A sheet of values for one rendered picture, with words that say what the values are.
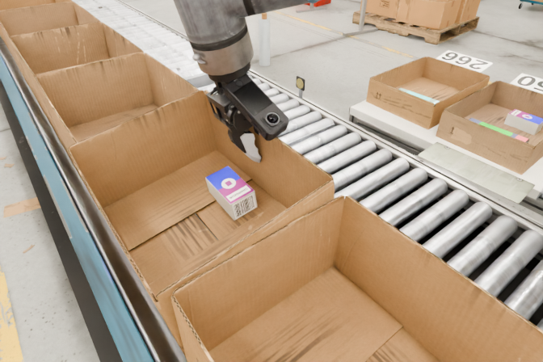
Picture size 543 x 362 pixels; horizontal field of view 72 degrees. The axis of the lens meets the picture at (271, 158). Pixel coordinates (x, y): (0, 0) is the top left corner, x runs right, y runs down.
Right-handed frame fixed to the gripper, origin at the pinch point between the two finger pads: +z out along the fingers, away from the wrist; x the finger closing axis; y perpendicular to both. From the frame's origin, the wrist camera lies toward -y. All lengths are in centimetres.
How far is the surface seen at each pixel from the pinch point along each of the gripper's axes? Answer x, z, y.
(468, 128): -68, 37, -5
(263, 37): -156, 116, 245
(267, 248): 12.9, -5.4, -20.2
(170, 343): 30.7, 5.4, -15.4
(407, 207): -30.7, 35.2, -11.5
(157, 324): 31.0, 5.3, -11.5
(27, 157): 46, 28, 98
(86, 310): 46, 28, 19
